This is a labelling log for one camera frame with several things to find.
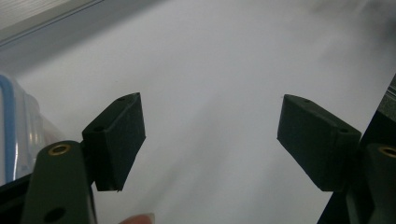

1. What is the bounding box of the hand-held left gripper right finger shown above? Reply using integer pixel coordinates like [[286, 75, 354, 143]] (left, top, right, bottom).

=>
[[276, 93, 362, 192]]

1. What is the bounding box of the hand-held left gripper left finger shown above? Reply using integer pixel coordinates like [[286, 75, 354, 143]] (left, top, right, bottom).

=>
[[81, 91, 147, 192]]

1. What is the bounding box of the clear plastic container blue rim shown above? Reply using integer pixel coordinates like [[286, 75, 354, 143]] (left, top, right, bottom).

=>
[[0, 73, 64, 187]]

